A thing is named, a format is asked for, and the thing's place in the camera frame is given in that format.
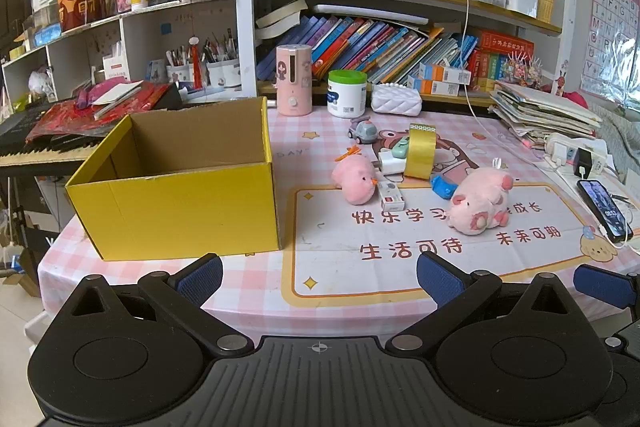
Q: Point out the black smartphone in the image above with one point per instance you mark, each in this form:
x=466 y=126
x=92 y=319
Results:
x=605 y=209

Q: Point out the white plastic bag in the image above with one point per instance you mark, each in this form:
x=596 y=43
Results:
x=40 y=82

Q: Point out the grey foam tube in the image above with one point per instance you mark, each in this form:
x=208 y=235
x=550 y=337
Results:
x=370 y=12

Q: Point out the grey toy car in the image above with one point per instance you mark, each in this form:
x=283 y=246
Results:
x=364 y=132

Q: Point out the white pen cup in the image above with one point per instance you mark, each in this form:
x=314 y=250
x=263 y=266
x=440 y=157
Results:
x=180 y=72
x=222 y=74

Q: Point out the stack of paper booklets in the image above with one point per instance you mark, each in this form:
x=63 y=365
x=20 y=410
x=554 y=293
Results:
x=540 y=109

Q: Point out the yellow tape roll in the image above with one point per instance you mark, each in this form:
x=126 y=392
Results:
x=419 y=154

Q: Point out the small blue toy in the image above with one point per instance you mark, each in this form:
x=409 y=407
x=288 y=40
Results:
x=442 y=187

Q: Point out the colourful paper bouquet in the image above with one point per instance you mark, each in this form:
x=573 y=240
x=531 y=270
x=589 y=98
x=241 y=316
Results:
x=521 y=69

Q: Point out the row of picture books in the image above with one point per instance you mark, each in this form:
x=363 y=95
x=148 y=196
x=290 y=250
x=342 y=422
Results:
x=370 y=44

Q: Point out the white yellow bookshelf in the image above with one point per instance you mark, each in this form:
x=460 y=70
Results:
x=245 y=32

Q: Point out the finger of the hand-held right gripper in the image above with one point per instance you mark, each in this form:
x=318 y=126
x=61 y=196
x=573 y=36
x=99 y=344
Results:
x=602 y=287

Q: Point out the white can green lid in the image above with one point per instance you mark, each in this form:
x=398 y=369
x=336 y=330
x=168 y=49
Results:
x=347 y=99

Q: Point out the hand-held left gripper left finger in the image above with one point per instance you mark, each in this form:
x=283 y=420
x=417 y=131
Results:
x=200 y=279

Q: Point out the yellow cardboard box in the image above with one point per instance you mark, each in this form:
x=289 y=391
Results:
x=175 y=207

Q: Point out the white paper bag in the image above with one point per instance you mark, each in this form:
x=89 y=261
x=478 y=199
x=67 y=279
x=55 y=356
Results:
x=117 y=64

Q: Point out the open thick book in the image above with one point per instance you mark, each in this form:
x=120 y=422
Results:
x=280 y=19

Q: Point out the white card folder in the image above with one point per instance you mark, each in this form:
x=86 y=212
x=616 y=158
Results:
x=115 y=94

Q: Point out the pink chick plush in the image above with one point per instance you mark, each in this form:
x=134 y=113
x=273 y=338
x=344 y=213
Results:
x=357 y=179

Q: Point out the black keyboard stand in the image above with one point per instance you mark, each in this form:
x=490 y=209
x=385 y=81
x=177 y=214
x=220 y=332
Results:
x=20 y=217

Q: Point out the black charger plug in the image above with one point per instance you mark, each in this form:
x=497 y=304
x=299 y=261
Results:
x=582 y=164

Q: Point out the white power strip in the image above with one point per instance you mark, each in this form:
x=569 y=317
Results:
x=560 y=149

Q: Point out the pink alphabet wall poster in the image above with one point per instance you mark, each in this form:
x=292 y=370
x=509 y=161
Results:
x=612 y=32

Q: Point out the white quilted purse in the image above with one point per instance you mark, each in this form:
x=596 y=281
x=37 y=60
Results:
x=396 y=99

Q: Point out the blue storage box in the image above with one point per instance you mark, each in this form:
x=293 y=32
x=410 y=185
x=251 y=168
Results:
x=47 y=36

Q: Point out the red wrapping paper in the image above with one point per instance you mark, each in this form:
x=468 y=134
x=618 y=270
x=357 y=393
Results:
x=75 y=119

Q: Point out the white cubby shelf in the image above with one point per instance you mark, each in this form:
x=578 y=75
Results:
x=150 y=37

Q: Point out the pink pig plush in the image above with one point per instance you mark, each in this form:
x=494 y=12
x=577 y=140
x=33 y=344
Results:
x=477 y=202

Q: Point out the black electronic keyboard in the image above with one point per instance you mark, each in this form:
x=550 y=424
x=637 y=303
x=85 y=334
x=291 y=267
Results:
x=40 y=147

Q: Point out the pink humidifier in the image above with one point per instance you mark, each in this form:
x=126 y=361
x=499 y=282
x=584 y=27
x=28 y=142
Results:
x=294 y=79

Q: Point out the green toy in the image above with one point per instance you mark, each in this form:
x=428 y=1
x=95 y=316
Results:
x=392 y=163

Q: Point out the small white red box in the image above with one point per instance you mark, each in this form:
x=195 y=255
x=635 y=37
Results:
x=390 y=196

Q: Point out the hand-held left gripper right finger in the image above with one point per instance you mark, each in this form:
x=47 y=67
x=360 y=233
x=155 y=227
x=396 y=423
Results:
x=440 y=279

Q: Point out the pink printed desk mat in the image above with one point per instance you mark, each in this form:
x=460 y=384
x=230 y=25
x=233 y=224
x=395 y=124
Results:
x=350 y=272

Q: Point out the red boxed book set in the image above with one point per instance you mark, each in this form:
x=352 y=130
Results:
x=500 y=47

